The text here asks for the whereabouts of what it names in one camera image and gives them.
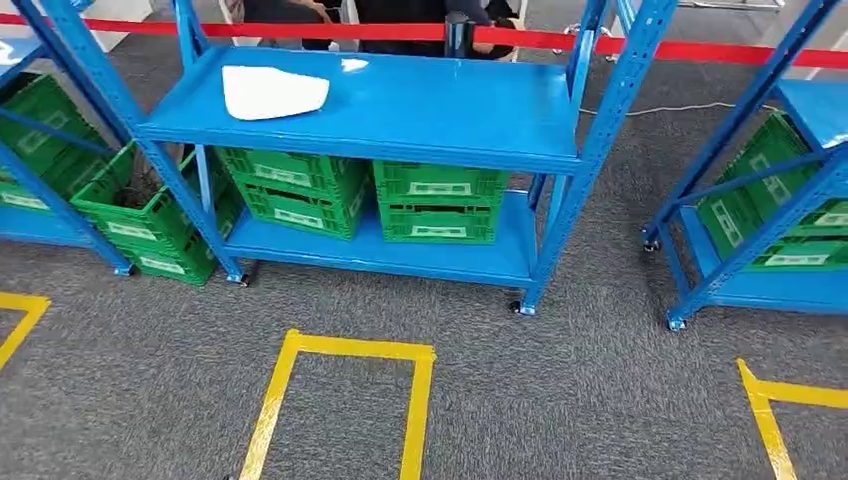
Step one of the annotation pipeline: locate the green plastic crate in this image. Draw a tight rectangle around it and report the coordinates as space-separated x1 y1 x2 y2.
0 165 74 213
695 192 763 263
748 237 848 273
784 198 848 241
372 160 510 207
378 198 502 245
725 111 833 223
122 225 227 287
69 142 243 256
0 72 111 177
218 146 371 200
231 178 370 241

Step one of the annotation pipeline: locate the white floor cable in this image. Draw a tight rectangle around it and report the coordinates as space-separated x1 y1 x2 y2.
578 100 786 119

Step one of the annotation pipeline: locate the blue metal shelf rack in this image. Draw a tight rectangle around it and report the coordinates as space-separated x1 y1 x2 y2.
616 0 848 333
39 0 680 318
0 0 137 278

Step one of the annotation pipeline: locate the black barrier post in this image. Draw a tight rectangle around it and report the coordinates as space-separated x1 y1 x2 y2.
443 11 477 60

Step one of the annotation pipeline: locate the white plastic panel part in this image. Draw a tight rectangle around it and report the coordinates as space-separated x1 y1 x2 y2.
221 64 331 122

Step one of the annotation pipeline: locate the person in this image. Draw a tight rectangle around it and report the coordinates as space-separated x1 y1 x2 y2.
241 0 336 52
354 0 521 61

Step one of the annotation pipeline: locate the red barrier belt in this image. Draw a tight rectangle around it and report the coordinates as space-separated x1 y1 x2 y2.
0 13 848 71

